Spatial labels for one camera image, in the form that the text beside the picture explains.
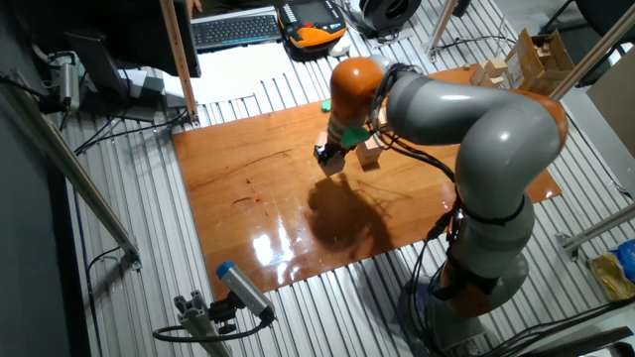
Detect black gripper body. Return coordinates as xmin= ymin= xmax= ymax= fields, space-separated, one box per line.
xmin=324 ymin=139 xmax=354 ymax=156

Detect glossy brown wooden board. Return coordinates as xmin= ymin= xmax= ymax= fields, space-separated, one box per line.
xmin=172 ymin=63 xmax=564 ymax=301

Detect white computer mouse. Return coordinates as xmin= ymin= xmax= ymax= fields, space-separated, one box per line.
xmin=327 ymin=35 xmax=353 ymax=59

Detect orange and black teach pendant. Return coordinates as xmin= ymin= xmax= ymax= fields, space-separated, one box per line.
xmin=276 ymin=0 xmax=348 ymax=63

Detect white paper sheets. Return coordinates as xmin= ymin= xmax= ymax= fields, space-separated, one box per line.
xmin=162 ymin=42 xmax=295 ymax=106

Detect black round spool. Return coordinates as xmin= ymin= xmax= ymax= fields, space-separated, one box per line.
xmin=357 ymin=0 xmax=423 ymax=37

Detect black computer keyboard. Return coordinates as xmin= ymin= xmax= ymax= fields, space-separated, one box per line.
xmin=190 ymin=13 xmax=284 ymax=54

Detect small stacked wood pieces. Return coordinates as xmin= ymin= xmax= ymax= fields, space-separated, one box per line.
xmin=468 ymin=56 xmax=510 ymax=89

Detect grey box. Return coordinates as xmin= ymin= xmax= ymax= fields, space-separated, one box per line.
xmin=118 ymin=68 xmax=168 ymax=110

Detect open cardboard box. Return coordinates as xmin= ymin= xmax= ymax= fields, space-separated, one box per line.
xmin=504 ymin=28 xmax=576 ymax=96

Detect black computer monitor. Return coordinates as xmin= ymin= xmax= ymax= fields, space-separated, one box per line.
xmin=14 ymin=0 xmax=202 ymax=120

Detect aluminium profile bar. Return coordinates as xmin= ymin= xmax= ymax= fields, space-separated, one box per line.
xmin=555 ymin=202 xmax=635 ymax=262
xmin=548 ymin=3 xmax=635 ymax=103

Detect grey board panel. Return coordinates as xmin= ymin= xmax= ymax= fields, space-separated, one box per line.
xmin=584 ymin=59 xmax=635 ymax=199

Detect black office chair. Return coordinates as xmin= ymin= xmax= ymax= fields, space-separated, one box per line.
xmin=538 ymin=0 xmax=635 ymax=88

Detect yellow plastic bag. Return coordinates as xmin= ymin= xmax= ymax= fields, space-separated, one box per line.
xmin=588 ymin=251 xmax=635 ymax=302

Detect blue plastic bag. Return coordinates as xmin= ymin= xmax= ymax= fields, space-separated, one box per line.
xmin=613 ymin=239 xmax=635 ymax=284

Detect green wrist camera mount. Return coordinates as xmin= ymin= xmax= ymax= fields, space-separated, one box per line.
xmin=319 ymin=98 xmax=373 ymax=149

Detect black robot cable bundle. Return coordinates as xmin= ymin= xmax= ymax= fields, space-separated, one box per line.
xmin=369 ymin=62 xmax=477 ymax=356

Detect silver camera with blue cap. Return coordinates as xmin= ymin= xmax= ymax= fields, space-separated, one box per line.
xmin=215 ymin=261 xmax=277 ymax=322

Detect aluminium profile post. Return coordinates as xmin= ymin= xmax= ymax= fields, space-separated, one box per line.
xmin=425 ymin=0 xmax=460 ymax=60

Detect wood coloured upright post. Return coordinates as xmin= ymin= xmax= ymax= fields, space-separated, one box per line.
xmin=158 ymin=0 xmax=200 ymax=128

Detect black camera clamp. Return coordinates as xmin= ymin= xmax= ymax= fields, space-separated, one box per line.
xmin=207 ymin=292 xmax=242 ymax=336

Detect black table cable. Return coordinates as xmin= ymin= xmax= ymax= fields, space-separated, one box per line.
xmin=73 ymin=107 xmax=190 ymax=156

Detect aluminium profile camera stand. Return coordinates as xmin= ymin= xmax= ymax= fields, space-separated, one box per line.
xmin=173 ymin=290 xmax=233 ymax=357

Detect black camera cable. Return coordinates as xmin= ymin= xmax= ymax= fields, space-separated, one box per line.
xmin=152 ymin=316 xmax=272 ymax=344

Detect aluminium frame beam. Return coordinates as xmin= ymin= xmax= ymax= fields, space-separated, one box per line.
xmin=0 ymin=68 xmax=144 ymax=272

